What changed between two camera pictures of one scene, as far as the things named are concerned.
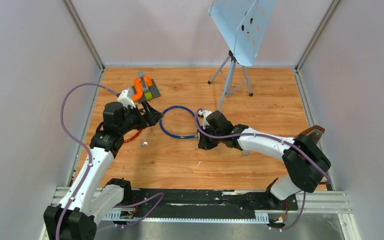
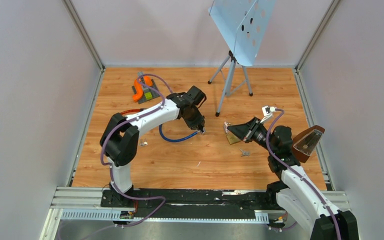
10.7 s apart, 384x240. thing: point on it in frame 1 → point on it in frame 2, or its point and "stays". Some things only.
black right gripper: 205,144 → 245,131
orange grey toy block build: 144,88 stays
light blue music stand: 241,24 stays
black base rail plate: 163,204 stays
